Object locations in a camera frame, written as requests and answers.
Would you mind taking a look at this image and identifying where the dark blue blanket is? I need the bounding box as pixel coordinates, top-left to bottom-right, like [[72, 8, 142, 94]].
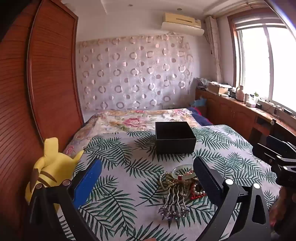
[[187, 107, 213, 127]]

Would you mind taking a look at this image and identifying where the leaf print cloth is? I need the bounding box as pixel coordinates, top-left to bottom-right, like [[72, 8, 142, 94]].
[[57, 125, 281, 241]]

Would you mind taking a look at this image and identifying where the floral blanket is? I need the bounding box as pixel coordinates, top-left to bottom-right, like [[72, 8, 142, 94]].
[[62, 108, 201, 160]]

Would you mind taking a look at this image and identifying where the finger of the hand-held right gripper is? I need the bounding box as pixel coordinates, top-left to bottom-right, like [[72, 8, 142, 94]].
[[266, 136, 296, 158], [252, 143, 281, 163]]

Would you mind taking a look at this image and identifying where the black cardboard box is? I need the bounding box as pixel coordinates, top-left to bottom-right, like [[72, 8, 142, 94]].
[[155, 121, 197, 154]]

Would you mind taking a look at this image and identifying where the blue cloth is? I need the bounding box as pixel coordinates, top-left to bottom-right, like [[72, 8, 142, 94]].
[[192, 97, 207, 107]]

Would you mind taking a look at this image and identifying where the white window curtain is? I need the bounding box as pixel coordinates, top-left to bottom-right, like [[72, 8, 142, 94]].
[[205, 15, 223, 82]]

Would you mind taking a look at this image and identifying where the purple flower hairpin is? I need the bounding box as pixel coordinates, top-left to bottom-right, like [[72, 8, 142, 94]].
[[174, 191, 185, 219], [182, 195, 191, 216], [158, 186, 174, 215], [166, 191, 178, 221]]

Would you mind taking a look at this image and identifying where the red string bracelet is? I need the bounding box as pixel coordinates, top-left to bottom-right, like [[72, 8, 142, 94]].
[[190, 193, 208, 201]]

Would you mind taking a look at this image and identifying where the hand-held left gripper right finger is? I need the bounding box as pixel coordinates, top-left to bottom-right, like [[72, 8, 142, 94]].
[[193, 156, 272, 241]]

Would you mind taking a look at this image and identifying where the wooden cabinet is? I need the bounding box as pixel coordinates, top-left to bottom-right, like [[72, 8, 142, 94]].
[[195, 88, 296, 149]]

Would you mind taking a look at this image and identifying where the beige bead bracelet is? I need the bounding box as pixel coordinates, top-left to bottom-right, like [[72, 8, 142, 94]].
[[159, 173, 179, 192]]

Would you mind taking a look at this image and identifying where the white jug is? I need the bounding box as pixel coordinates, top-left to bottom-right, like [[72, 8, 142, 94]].
[[236, 85, 245, 101]]

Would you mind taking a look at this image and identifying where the patterned bag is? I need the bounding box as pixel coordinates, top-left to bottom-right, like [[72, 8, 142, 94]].
[[196, 77, 211, 90]]

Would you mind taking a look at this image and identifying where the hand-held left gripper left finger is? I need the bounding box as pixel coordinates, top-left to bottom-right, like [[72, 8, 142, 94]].
[[25, 159, 103, 241]]

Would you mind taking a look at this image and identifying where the person's right hand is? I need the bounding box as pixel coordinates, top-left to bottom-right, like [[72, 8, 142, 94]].
[[269, 186, 296, 234]]

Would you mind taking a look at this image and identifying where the wall air conditioner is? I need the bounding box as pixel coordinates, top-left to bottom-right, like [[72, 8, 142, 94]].
[[161, 13, 205, 36]]

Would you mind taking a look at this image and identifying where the jade bangle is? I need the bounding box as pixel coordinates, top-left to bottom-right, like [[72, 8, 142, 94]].
[[172, 164, 197, 181]]

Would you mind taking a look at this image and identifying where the yellow plush toy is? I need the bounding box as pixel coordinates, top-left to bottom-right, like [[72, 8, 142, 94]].
[[25, 137, 85, 205]]

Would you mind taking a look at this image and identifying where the circle pattern curtain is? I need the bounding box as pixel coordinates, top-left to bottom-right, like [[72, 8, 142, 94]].
[[76, 34, 195, 110]]

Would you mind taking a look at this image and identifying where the white pearl necklace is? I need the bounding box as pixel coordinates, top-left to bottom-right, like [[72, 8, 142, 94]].
[[185, 180, 207, 198]]

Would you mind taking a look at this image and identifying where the window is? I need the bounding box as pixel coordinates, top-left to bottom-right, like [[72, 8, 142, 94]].
[[228, 11, 296, 114]]

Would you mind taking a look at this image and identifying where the open cardboard box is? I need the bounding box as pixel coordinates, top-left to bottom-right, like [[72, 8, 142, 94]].
[[208, 82, 232, 95]]

